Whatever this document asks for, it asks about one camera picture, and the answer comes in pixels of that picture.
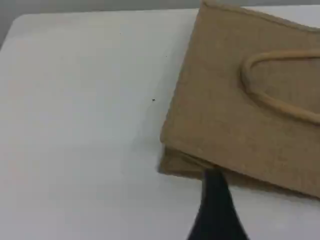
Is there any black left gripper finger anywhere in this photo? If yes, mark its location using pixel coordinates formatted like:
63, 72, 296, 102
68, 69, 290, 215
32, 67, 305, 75
186, 168, 251, 240

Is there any brown jute bag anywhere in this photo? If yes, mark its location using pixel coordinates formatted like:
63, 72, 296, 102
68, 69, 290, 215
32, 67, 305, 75
157, 0, 320, 201

